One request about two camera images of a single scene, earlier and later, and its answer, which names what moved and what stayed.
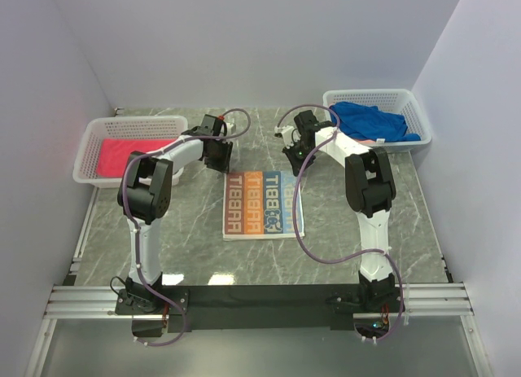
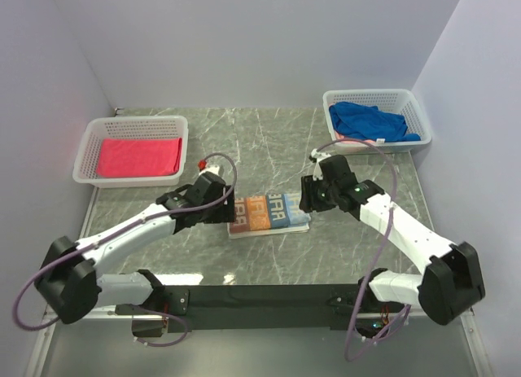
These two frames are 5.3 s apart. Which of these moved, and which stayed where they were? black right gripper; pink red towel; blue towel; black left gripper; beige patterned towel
Moved: black right gripper; beige patterned towel; black left gripper
Stayed: blue towel; pink red towel
